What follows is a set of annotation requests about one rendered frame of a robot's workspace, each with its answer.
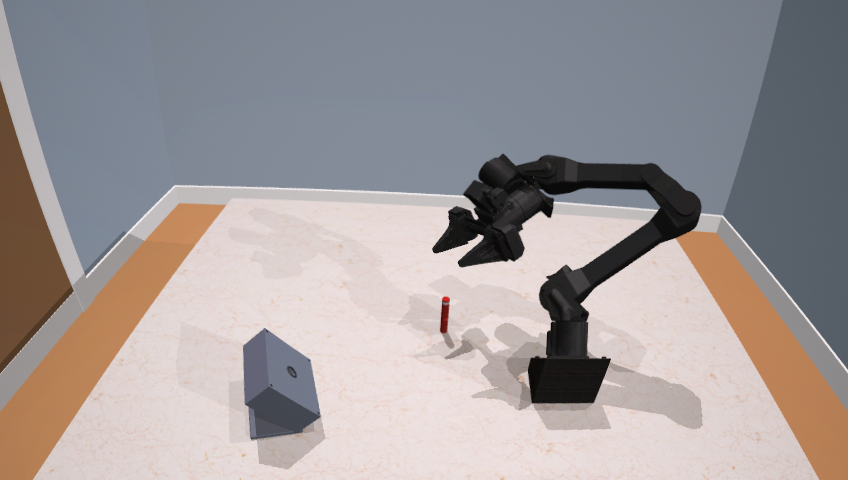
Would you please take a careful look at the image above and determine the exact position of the red peg with white band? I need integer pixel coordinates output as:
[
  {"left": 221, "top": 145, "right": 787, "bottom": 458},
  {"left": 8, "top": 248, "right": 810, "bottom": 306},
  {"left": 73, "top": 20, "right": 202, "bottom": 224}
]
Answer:
[{"left": 440, "top": 297, "right": 450, "bottom": 334}]

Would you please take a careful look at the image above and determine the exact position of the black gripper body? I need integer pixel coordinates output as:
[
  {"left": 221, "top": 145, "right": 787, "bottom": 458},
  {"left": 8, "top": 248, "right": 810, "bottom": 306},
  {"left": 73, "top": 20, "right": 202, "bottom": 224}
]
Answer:
[{"left": 448, "top": 197, "right": 525, "bottom": 262}]

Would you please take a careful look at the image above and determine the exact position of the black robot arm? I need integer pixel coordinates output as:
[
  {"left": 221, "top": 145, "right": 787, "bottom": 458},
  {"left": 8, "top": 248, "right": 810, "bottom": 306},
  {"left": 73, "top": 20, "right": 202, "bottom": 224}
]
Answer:
[{"left": 463, "top": 154, "right": 701, "bottom": 359}]

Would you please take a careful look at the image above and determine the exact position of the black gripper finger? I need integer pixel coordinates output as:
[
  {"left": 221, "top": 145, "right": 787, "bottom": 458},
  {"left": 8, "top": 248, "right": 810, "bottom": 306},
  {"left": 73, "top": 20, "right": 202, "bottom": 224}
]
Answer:
[
  {"left": 432, "top": 214, "right": 469, "bottom": 254},
  {"left": 458, "top": 228, "right": 509, "bottom": 268}
]

